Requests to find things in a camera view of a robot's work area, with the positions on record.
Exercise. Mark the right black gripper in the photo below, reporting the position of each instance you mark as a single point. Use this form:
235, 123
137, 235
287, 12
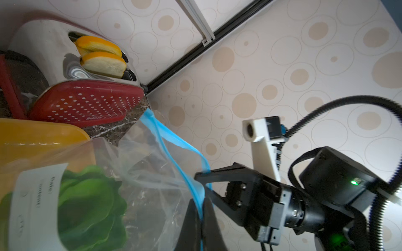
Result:
263, 207

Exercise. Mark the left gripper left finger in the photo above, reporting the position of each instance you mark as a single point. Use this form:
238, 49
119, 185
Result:
190, 235

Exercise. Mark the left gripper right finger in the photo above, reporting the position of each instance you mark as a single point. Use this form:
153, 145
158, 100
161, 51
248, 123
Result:
212, 238

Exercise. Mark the clear zipper bag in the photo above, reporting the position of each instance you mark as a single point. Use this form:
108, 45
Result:
156, 168

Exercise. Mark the chinese cabbage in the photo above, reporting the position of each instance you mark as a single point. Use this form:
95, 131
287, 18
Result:
54, 209

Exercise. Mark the red toaster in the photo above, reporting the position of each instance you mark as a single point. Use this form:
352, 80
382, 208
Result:
42, 79

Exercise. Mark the pale toast slice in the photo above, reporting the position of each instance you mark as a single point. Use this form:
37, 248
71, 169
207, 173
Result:
104, 63

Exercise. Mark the yellow plastic tray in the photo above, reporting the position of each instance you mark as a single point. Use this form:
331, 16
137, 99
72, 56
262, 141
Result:
24, 139

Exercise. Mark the horizontal aluminium bar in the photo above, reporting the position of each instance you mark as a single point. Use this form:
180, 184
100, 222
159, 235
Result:
193, 12

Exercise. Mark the yellow toast slice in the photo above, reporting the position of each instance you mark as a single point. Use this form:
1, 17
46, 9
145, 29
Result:
89, 44

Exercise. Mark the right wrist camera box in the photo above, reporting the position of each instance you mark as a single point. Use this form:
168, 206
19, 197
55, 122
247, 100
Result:
264, 134

